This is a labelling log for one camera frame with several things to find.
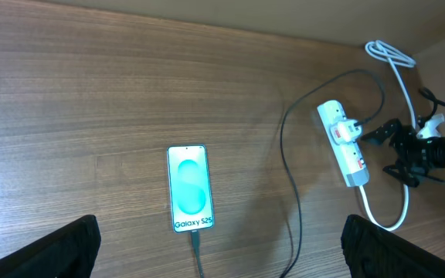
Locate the white charger plug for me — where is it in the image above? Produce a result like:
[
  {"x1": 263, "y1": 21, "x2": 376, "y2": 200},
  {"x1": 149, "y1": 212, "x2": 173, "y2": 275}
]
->
[{"x1": 330, "y1": 119, "x2": 362, "y2": 145}]

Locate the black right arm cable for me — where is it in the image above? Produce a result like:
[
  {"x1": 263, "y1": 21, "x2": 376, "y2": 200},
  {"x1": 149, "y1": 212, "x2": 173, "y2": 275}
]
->
[{"x1": 417, "y1": 86, "x2": 445, "y2": 124}]

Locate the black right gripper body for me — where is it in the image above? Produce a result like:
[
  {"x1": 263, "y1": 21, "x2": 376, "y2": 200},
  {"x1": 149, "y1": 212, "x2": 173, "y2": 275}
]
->
[{"x1": 394, "y1": 125, "x2": 445, "y2": 170}]

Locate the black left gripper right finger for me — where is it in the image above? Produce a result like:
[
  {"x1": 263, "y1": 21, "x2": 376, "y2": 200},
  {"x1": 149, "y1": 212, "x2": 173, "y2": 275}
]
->
[{"x1": 341, "y1": 215, "x2": 445, "y2": 278}]

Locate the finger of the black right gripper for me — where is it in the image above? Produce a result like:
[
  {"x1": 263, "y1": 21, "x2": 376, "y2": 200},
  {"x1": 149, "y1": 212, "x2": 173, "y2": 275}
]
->
[
  {"x1": 361, "y1": 118, "x2": 402, "y2": 146},
  {"x1": 382, "y1": 164, "x2": 445, "y2": 188}
]

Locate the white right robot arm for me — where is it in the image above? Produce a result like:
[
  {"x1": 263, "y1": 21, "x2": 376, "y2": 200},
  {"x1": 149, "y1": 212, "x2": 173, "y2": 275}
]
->
[{"x1": 361, "y1": 87, "x2": 445, "y2": 188}]

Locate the blue screen smartphone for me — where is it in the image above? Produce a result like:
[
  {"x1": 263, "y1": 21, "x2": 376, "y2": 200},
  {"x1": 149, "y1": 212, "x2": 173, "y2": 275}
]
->
[{"x1": 167, "y1": 144, "x2": 215, "y2": 233}]

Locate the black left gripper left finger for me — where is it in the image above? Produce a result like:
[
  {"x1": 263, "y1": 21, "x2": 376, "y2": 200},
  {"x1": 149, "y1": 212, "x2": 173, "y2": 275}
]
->
[{"x1": 0, "y1": 215, "x2": 101, "y2": 278}]

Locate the black charger cable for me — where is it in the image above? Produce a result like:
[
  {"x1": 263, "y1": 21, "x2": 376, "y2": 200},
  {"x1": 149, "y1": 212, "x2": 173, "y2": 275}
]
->
[{"x1": 189, "y1": 69, "x2": 386, "y2": 278}]

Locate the white power strip cord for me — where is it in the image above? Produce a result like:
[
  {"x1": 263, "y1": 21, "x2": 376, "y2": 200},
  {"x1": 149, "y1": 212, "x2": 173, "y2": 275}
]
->
[{"x1": 358, "y1": 39, "x2": 417, "y2": 232}]

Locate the white power strip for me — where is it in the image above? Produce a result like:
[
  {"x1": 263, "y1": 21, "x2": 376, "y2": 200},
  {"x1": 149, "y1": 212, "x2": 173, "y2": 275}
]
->
[{"x1": 317, "y1": 100, "x2": 370, "y2": 187}]

